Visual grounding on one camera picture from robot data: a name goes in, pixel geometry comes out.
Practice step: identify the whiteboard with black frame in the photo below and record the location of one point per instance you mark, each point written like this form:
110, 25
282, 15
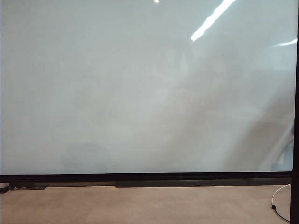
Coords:
116, 81

